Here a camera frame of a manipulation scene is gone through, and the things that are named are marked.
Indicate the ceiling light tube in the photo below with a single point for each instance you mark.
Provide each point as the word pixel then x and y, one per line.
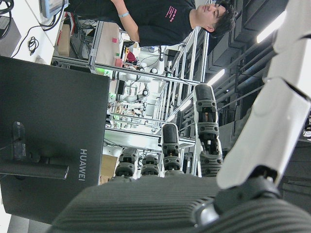
pixel 215 77
pixel 271 28

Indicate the cardboard box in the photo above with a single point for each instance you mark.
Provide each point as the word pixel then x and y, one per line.
pixel 64 41

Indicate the aluminium frame with beige panel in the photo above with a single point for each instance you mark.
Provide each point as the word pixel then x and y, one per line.
pixel 107 41

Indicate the person in black t-shirt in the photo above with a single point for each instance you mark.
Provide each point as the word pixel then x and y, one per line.
pixel 158 24

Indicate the right robot hand white grey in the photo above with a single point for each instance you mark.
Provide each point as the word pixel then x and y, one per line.
pixel 158 206

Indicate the black Huawei monitor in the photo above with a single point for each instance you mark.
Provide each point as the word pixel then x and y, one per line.
pixel 48 97

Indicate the blue-grey teach pendant red button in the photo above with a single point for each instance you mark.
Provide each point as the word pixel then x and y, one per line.
pixel 52 7

